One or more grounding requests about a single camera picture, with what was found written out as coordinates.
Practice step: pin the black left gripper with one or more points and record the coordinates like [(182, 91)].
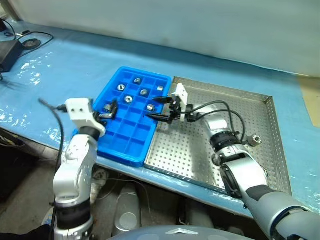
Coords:
[(101, 120)]

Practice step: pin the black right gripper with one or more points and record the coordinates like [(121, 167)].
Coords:
[(175, 110)]

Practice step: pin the metal roller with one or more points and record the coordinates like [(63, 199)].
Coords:
[(150, 107), (143, 92), (108, 107), (136, 80), (254, 140), (128, 99), (121, 87), (160, 88)]

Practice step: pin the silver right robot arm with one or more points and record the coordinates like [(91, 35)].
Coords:
[(245, 175)]

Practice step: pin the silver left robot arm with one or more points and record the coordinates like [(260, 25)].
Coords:
[(72, 165)]

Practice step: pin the blue plastic compartment tray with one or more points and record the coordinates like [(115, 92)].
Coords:
[(130, 132)]

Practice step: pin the perforated steel tray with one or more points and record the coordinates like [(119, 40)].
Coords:
[(175, 150)]

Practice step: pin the grey rounded robot leg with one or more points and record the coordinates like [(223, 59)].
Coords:
[(126, 210)]

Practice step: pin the black round disc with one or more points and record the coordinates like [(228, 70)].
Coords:
[(30, 43)]

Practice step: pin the black power adapter box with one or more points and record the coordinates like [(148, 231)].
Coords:
[(8, 53)]

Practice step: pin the grey robot torso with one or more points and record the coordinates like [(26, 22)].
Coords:
[(175, 232)]

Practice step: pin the tan cardboard sheet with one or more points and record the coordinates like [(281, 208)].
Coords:
[(312, 105)]

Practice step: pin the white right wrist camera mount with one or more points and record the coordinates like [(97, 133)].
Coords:
[(182, 93)]

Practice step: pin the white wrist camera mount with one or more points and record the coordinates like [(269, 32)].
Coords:
[(182, 93), (80, 110)]

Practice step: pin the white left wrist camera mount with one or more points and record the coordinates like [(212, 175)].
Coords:
[(80, 110)]

